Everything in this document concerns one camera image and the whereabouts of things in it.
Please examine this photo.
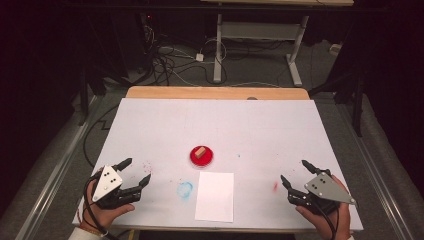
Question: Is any black metal stand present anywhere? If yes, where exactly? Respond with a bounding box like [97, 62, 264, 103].
[309, 19, 367, 138]
[77, 64, 108, 127]

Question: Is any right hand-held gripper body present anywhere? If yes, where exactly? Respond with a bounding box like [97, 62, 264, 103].
[287, 171, 357, 216]

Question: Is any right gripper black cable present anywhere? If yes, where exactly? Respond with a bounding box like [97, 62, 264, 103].
[311, 199, 340, 240]

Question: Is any red wrist bracelet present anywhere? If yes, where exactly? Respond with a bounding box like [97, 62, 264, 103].
[77, 209, 101, 236]

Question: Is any round red ink pad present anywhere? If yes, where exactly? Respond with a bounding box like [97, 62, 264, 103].
[189, 145, 214, 167]

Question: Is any white paper sheet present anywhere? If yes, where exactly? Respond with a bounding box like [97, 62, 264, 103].
[194, 171, 235, 223]

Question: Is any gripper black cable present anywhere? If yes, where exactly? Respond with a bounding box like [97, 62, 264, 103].
[82, 178, 116, 240]
[311, 199, 340, 240]

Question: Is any wooden table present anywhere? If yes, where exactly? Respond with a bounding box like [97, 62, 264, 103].
[125, 85, 311, 101]

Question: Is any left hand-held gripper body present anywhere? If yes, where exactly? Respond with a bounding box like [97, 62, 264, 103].
[87, 164, 144, 210]

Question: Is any person's right hand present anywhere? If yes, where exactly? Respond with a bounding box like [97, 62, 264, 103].
[295, 174, 352, 240]

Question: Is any large white board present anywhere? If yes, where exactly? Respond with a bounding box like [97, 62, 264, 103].
[72, 97, 364, 233]

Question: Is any black floor cable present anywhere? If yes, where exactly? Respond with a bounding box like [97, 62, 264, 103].
[82, 103, 120, 168]

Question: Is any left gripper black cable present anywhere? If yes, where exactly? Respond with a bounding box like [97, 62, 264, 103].
[82, 178, 116, 240]

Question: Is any white metal desk frame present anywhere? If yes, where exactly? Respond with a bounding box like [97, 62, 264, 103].
[199, 0, 355, 88]

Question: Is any tangle of floor cables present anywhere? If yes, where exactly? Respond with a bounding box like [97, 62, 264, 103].
[143, 24, 229, 87]

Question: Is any person's left hand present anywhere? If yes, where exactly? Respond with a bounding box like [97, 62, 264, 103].
[79, 178, 136, 235]

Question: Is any grey metal floor rail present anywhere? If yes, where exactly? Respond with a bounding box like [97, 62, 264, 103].
[14, 95, 103, 240]
[338, 99, 416, 240]

